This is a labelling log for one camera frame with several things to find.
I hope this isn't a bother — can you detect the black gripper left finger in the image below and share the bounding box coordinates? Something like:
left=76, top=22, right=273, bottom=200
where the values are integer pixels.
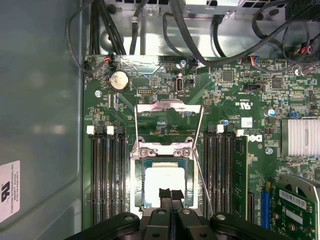
left=63, top=187, right=174, bottom=240

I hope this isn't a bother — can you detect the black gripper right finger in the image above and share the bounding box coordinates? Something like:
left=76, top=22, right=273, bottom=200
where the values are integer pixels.
left=172, top=189, right=284, bottom=240

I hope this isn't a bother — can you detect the metal wire locking lever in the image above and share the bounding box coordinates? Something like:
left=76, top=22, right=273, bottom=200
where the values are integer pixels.
left=191, top=146, right=215, bottom=217

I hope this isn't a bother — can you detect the silver green CPU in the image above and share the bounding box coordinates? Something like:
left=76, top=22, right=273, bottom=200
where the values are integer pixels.
left=141, top=159, right=195, bottom=209

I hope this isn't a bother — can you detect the metal socket cover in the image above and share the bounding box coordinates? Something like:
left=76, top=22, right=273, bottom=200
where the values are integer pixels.
left=133, top=99, right=205, bottom=157

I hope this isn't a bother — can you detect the CPU socket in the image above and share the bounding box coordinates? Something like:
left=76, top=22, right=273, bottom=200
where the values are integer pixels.
left=129, top=139, right=201, bottom=218

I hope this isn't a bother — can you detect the black RAM slot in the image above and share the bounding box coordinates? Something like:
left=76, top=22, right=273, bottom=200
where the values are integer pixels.
left=213, top=124, right=225, bottom=217
left=224, top=124, right=236, bottom=221
left=202, top=124, right=216, bottom=216
left=86, top=125, right=99, bottom=226
left=106, top=125, right=119, bottom=225
left=116, top=125, right=129, bottom=218
left=96, top=125, right=109, bottom=226

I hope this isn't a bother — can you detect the black expansion slot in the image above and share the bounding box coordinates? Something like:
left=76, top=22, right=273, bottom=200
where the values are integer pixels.
left=246, top=190, right=255, bottom=224

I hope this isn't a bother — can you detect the green RAM stick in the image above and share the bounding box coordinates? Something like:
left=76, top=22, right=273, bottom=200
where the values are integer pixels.
left=232, top=129, right=249, bottom=222

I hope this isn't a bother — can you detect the blue expansion slot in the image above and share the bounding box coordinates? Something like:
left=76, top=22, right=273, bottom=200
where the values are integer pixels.
left=260, top=183, right=271, bottom=230

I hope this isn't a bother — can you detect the black graphics card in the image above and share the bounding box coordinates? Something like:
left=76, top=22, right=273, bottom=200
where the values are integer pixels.
left=271, top=173, right=320, bottom=240

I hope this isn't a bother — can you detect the green motherboard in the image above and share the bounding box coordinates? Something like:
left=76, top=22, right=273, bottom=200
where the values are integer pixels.
left=82, top=54, right=320, bottom=240

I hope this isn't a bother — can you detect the internal USB port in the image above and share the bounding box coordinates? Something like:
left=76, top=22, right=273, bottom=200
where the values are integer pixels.
left=175, top=77, right=185, bottom=94

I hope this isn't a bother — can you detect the silver finned heatsink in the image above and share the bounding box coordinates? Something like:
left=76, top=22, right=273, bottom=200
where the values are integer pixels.
left=280, top=117, right=320, bottom=158

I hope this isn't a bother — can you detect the round coin battery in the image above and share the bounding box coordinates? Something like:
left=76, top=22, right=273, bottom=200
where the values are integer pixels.
left=110, top=71, right=130, bottom=92

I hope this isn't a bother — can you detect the black silver PC case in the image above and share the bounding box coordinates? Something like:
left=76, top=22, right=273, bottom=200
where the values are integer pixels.
left=0, top=0, right=320, bottom=240

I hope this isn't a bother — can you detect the thick black cable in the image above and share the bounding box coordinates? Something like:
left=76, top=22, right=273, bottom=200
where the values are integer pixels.
left=161, top=0, right=320, bottom=67
left=211, top=13, right=227, bottom=58
left=90, top=0, right=101, bottom=55
left=128, top=0, right=151, bottom=55
left=98, top=0, right=127, bottom=55

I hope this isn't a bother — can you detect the thin black cable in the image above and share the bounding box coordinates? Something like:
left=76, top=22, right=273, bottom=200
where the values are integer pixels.
left=65, top=0, right=113, bottom=75

